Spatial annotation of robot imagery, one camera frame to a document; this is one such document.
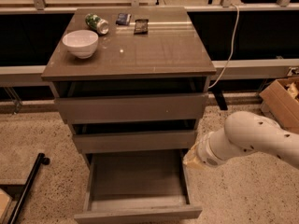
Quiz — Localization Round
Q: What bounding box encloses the grey top drawer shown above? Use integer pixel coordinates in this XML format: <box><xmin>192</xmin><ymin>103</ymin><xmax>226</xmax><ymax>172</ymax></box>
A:
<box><xmin>55</xmin><ymin>92</ymin><xmax>207</xmax><ymax>124</ymax></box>

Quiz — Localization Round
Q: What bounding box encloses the grey bottom drawer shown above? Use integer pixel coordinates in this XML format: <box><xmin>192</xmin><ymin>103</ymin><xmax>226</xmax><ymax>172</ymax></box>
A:
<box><xmin>75</xmin><ymin>149</ymin><xmax>202</xmax><ymax>224</ymax></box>

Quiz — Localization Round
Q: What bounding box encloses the black bracket under rail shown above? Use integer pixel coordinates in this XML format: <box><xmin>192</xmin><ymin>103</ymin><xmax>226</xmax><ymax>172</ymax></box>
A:
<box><xmin>212</xmin><ymin>88</ymin><xmax>228</xmax><ymax>110</ymax></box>

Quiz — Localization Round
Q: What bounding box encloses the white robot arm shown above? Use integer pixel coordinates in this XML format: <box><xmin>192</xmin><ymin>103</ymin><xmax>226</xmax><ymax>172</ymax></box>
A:
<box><xmin>183</xmin><ymin>111</ymin><xmax>299</xmax><ymax>168</ymax></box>

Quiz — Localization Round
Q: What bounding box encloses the white cable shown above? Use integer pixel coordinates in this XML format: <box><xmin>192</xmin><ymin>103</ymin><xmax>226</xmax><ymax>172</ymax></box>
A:
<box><xmin>207</xmin><ymin>3</ymin><xmax>240</xmax><ymax>90</ymax></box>

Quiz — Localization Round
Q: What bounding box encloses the grey middle drawer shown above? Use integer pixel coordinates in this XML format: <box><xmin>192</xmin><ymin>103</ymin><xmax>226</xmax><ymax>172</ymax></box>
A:
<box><xmin>73</xmin><ymin>119</ymin><xmax>196</xmax><ymax>154</ymax></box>

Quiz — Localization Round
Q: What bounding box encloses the green drink can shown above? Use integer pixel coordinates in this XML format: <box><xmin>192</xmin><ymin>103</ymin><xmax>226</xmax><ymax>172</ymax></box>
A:
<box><xmin>85</xmin><ymin>13</ymin><xmax>109</xmax><ymax>35</ymax></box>

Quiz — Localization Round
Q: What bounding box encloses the black metal leg with caster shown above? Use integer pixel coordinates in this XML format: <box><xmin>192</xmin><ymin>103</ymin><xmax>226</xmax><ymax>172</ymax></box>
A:
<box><xmin>7</xmin><ymin>153</ymin><xmax>50</xmax><ymax>224</ymax></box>

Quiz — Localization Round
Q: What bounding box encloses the dark snack packet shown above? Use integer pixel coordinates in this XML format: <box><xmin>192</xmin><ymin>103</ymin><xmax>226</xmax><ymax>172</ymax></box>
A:
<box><xmin>134</xmin><ymin>19</ymin><xmax>149</xmax><ymax>35</ymax></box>

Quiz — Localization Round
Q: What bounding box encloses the white ceramic bowl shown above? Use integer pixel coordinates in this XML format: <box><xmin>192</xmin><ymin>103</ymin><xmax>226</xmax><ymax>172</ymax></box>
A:
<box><xmin>63</xmin><ymin>30</ymin><xmax>98</xmax><ymax>59</ymax></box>

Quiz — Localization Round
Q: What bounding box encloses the grey drawer cabinet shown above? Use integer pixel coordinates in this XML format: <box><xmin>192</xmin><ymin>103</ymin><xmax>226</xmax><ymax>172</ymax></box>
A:
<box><xmin>40</xmin><ymin>6</ymin><xmax>217</xmax><ymax>170</ymax></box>

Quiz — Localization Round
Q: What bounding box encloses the cardboard box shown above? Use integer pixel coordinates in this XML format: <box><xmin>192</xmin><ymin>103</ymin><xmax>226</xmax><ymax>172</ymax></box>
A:
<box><xmin>260</xmin><ymin>77</ymin><xmax>299</xmax><ymax>133</ymax></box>

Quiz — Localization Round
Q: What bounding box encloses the grey drawer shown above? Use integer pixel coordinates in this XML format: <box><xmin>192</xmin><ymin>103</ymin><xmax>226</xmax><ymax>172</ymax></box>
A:
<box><xmin>55</xmin><ymin>92</ymin><xmax>207</xmax><ymax>124</ymax></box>
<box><xmin>73</xmin><ymin>119</ymin><xmax>196</xmax><ymax>154</ymax></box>
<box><xmin>75</xmin><ymin>149</ymin><xmax>202</xmax><ymax>224</ymax></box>

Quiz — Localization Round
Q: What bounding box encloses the blue snack packet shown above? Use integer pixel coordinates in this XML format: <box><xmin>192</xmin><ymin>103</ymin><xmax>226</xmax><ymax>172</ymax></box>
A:
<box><xmin>116</xmin><ymin>13</ymin><xmax>131</xmax><ymax>26</ymax></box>

